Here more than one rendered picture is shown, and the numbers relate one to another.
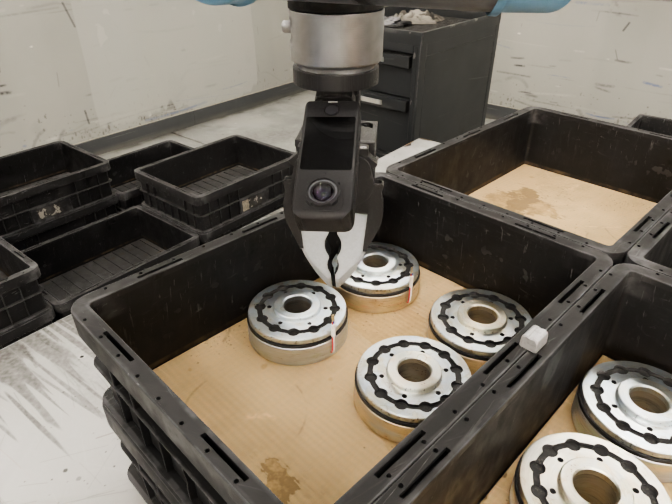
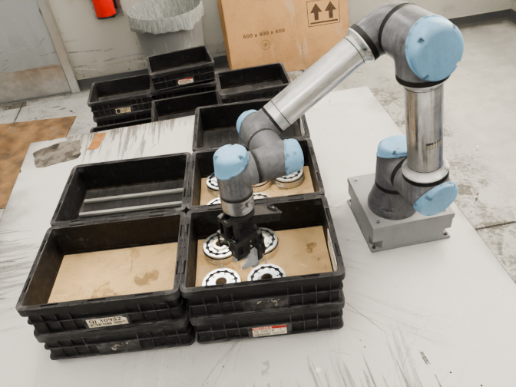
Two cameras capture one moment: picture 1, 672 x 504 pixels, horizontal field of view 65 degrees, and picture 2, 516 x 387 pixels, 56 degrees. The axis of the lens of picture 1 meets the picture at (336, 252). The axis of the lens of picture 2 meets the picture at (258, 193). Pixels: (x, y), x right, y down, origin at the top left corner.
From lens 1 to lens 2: 133 cm
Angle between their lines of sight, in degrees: 97
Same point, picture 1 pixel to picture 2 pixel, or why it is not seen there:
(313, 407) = (287, 259)
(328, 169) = (266, 208)
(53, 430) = (365, 369)
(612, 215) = (88, 269)
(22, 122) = not seen: outside the picture
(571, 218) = (104, 278)
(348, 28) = not seen: hidden behind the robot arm
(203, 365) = not seen: hidden behind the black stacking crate
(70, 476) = (363, 342)
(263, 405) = (299, 266)
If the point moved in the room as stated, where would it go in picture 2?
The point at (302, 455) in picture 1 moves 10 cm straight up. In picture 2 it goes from (300, 249) to (299, 223)
